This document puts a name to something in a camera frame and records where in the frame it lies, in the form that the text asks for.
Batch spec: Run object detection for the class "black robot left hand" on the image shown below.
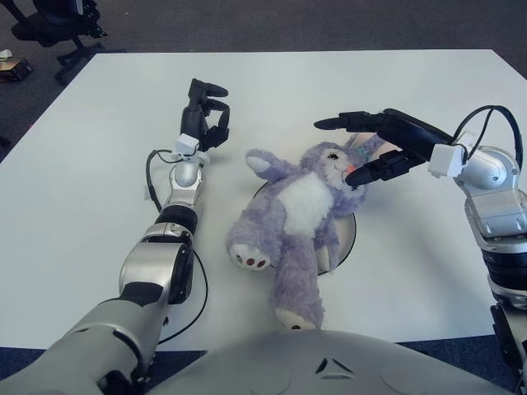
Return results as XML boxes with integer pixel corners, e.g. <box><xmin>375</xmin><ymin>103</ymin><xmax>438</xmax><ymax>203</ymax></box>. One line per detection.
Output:
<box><xmin>180</xmin><ymin>77</ymin><xmax>231</xmax><ymax>154</ymax></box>

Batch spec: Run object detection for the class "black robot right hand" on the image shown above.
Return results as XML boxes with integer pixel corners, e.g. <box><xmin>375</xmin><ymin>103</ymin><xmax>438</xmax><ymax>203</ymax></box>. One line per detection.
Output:
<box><xmin>313</xmin><ymin>108</ymin><xmax>454</xmax><ymax>187</ymax></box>

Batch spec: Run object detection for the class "purple plush bunny doll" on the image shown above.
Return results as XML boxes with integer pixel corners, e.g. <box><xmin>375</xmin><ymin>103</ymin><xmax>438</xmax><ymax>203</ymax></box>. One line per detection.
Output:
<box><xmin>225</xmin><ymin>132</ymin><xmax>396</xmax><ymax>331</ymax></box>

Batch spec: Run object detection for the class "white plate black rim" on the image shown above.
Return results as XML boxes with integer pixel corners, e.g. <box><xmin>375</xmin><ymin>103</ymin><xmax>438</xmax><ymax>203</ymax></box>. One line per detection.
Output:
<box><xmin>251</xmin><ymin>180</ymin><xmax>357</xmax><ymax>277</ymax></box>

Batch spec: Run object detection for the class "black office chair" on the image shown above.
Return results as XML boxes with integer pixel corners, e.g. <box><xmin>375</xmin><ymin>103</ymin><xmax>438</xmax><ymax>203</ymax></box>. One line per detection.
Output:
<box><xmin>10</xmin><ymin>0</ymin><xmax>127</xmax><ymax>86</ymax></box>

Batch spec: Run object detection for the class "cardboard box on floor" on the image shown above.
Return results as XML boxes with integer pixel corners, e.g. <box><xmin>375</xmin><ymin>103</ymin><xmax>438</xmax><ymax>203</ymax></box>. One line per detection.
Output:
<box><xmin>0</xmin><ymin>49</ymin><xmax>34</xmax><ymax>81</ymax></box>

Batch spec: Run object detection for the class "grey robot torso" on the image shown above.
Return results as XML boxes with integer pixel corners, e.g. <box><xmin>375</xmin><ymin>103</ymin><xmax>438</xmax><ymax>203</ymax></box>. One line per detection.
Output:
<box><xmin>143</xmin><ymin>328</ymin><xmax>527</xmax><ymax>395</ymax></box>

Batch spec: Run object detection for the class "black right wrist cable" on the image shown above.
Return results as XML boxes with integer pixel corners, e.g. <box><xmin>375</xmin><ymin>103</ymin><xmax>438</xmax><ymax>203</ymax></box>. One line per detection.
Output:
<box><xmin>450</xmin><ymin>105</ymin><xmax>525</xmax><ymax>165</ymax></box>

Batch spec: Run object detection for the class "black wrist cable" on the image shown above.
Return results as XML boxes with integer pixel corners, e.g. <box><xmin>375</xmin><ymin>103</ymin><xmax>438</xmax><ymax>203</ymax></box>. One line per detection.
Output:
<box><xmin>146</xmin><ymin>148</ymin><xmax>209</xmax><ymax>345</ymax></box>
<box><xmin>450</xmin><ymin>105</ymin><xmax>525</xmax><ymax>165</ymax></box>

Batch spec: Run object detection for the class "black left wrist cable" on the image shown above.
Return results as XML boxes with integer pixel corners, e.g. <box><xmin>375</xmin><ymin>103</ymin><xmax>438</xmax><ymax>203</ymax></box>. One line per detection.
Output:
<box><xmin>146</xmin><ymin>148</ymin><xmax>209</xmax><ymax>345</ymax></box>

